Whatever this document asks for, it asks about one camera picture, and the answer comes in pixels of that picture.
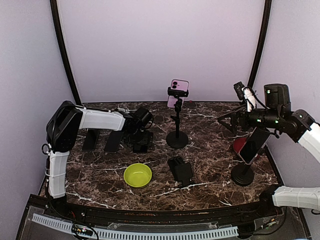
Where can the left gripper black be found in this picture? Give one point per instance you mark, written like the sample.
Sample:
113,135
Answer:
147,139

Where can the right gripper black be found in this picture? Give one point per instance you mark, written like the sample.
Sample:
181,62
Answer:
235,115

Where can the purple edged phone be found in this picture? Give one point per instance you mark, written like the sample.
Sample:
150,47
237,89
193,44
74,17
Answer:
113,142

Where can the green bowl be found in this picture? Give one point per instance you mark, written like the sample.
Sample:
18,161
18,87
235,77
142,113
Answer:
137,175

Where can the black tall phone stand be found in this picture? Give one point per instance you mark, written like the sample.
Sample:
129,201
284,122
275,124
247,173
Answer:
177,139

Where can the dark blue phone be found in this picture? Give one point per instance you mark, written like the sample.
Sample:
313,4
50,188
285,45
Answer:
91,140

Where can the pink phone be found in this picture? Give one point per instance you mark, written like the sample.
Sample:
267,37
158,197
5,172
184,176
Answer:
179,89

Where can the black folding phone stand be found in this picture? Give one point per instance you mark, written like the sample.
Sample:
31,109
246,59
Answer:
182,171

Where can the large black phone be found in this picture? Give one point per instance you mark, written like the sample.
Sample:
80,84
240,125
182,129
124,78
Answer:
140,149

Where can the white folding phone stand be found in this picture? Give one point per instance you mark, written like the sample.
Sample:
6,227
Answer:
122,110

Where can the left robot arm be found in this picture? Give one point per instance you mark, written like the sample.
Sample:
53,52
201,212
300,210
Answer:
125,126

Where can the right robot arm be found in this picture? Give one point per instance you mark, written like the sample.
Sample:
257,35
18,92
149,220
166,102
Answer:
274,118

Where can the phone on right stand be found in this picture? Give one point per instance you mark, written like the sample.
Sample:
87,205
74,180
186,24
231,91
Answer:
254,143

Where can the black right phone stand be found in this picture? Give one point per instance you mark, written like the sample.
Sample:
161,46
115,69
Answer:
242,174

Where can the red bowl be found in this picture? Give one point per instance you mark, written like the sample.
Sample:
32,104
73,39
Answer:
240,142

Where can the black front rail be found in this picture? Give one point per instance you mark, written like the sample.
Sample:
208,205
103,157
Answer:
239,214

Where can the white cable duct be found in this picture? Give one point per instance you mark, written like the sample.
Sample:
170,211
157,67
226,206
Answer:
117,231

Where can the right black corner post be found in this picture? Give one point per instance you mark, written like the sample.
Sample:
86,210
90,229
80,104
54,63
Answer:
260,43

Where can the black corner post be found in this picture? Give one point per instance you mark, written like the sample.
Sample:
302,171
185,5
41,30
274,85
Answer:
260,43
63,51

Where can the left black corner post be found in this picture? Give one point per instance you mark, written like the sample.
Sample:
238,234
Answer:
63,51

